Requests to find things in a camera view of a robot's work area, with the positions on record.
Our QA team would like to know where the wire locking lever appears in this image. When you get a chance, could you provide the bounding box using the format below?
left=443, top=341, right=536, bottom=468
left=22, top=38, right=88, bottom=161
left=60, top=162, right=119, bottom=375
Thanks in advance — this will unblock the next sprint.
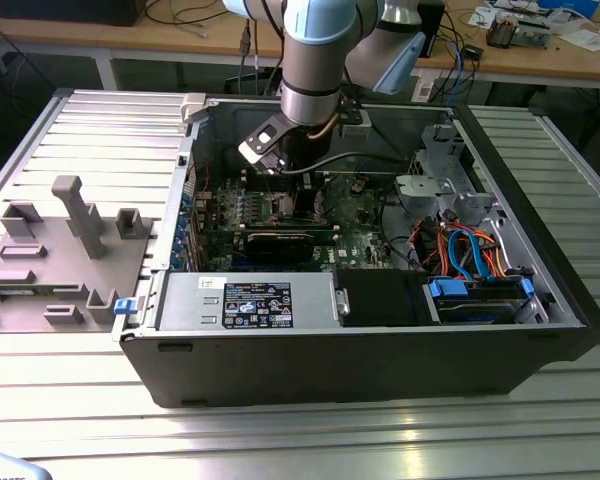
left=258, top=168, right=276, bottom=200

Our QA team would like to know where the CPU socket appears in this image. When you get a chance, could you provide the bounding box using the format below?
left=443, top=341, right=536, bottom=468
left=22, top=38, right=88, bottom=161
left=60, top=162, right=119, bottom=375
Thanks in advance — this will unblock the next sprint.
left=268, top=191, right=327, bottom=225

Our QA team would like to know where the CPU cooler heat sink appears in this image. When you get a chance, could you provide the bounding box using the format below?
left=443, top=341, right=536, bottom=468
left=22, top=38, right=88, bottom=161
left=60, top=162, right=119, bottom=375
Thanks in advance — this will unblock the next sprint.
left=485, top=10, right=522, bottom=50

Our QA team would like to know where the green motherboard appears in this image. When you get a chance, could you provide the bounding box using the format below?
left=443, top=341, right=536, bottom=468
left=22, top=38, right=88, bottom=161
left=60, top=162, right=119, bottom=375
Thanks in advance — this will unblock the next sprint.
left=193, top=168, right=399, bottom=274

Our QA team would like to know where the black graphics card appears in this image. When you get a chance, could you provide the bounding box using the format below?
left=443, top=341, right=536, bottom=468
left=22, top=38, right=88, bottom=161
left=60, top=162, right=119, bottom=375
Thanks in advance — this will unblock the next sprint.
left=246, top=229, right=315, bottom=265

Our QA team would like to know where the grey plastic latch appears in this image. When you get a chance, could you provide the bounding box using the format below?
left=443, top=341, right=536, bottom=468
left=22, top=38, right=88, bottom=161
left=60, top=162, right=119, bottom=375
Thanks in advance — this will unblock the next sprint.
left=178, top=92, right=212, bottom=124

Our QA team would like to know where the grey metal drive cage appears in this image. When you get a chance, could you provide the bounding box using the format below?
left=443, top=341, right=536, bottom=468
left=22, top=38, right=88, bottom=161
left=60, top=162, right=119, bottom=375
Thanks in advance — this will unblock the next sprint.
left=393, top=122, right=504, bottom=229

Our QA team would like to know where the white paper label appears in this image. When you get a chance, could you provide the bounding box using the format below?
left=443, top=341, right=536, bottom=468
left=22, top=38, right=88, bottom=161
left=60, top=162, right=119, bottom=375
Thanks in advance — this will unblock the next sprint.
left=412, top=78, right=435, bottom=105

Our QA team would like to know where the wooden desk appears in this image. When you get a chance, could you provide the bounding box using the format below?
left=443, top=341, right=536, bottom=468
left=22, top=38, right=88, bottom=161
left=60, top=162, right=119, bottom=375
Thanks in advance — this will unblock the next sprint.
left=0, top=0, right=600, bottom=92

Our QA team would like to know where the black upright box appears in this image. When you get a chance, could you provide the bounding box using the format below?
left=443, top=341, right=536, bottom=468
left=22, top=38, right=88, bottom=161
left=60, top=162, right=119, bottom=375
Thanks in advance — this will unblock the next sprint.
left=419, top=0, right=447, bottom=60

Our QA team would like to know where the silver power supply unit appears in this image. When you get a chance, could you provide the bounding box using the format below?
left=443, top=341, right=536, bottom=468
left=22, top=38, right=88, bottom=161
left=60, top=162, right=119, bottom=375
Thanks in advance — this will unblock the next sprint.
left=155, top=272, right=341, bottom=331

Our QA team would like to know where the blue disk carrier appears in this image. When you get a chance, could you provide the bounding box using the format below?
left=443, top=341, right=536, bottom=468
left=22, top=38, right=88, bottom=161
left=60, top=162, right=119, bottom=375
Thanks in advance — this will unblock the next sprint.
left=428, top=277, right=535, bottom=326

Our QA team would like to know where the white paper sheet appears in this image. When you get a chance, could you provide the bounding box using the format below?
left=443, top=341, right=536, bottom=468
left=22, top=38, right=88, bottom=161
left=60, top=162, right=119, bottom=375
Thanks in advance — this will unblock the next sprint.
left=554, top=27, right=600, bottom=52
left=467, top=3, right=497, bottom=30

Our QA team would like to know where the black PC case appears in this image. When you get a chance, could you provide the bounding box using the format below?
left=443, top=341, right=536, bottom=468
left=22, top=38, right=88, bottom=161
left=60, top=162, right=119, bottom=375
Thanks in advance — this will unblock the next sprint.
left=110, top=92, right=600, bottom=410

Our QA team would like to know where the hard disk drive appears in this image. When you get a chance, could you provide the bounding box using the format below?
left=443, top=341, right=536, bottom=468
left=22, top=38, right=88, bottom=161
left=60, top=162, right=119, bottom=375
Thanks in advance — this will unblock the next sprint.
left=437, top=298, right=520, bottom=326

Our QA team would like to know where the grey electronic device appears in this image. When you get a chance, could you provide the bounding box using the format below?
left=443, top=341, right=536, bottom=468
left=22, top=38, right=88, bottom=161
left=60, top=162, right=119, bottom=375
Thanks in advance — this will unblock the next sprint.
left=517, top=17, right=552, bottom=50

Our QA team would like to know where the grey parts rack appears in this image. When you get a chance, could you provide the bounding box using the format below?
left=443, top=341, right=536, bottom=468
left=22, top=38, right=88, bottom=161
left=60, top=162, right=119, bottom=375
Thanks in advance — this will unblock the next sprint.
left=0, top=174, right=156, bottom=335

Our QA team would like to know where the blue box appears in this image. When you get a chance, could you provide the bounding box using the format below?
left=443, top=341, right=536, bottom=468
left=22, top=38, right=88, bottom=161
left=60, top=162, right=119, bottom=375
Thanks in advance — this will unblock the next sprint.
left=537, top=0, right=600, bottom=16

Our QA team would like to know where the white plastic device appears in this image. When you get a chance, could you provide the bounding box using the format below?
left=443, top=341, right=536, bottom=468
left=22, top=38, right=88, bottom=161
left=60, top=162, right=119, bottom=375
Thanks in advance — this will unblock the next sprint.
left=0, top=448, right=49, bottom=480

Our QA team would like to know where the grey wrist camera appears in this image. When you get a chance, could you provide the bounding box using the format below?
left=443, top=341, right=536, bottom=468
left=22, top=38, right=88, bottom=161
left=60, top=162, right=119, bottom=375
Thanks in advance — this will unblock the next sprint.
left=340, top=112, right=372, bottom=139

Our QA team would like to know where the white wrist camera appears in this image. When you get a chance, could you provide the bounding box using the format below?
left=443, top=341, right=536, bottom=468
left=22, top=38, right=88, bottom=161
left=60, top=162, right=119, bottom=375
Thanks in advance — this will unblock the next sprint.
left=238, top=113, right=287, bottom=165

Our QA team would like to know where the orange wire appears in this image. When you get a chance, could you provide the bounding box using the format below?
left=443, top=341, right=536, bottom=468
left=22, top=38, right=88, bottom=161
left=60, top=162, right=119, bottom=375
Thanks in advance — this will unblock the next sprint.
left=474, top=230, right=510, bottom=279
left=410, top=219, right=451, bottom=276

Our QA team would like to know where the blue wire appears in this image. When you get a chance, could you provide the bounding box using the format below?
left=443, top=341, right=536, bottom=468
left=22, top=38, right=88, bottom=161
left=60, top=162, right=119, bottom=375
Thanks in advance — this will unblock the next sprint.
left=445, top=223, right=491, bottom=281

